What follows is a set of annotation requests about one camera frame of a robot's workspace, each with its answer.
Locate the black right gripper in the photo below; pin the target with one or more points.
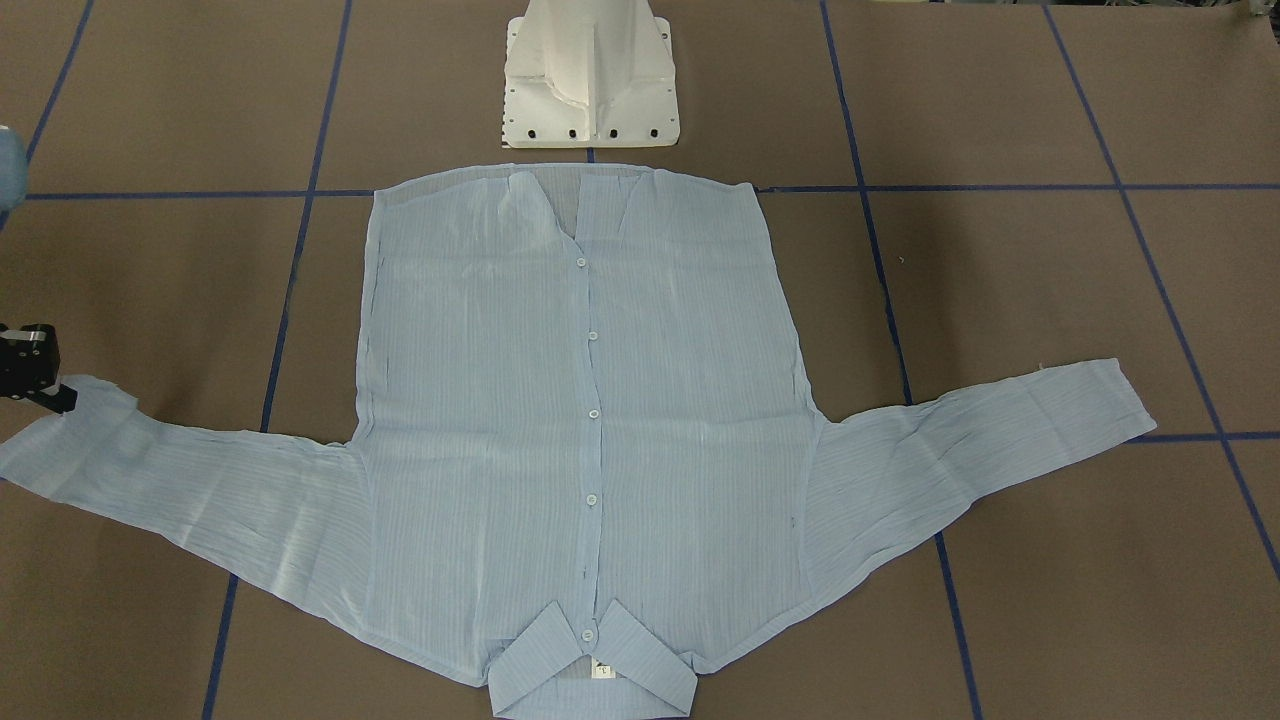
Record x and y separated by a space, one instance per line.
26 366

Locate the light blue striped button shirt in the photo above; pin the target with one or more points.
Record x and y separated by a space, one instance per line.
588 466

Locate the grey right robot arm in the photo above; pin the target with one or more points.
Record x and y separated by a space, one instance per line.
14 175

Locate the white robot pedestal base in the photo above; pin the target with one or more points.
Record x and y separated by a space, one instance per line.
589 75

